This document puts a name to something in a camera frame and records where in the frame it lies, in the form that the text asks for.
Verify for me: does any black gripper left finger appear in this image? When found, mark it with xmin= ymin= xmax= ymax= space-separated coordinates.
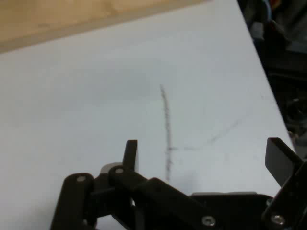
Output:
xmin=49 ymin=139 xmax=218 ymax=230

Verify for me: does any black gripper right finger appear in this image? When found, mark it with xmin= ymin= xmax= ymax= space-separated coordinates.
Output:
xmin=260 ymin=137 xmax=307 ymax=230

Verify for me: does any bamboo wooden cutting board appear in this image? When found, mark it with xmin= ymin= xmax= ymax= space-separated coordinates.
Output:
xmin=0 ymin=0 xmax=214 ymax=54

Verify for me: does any dark cluttered equipment with cables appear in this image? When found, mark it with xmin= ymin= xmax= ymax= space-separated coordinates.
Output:
xmin=236 ymin=0 xmax=307 ymax=161

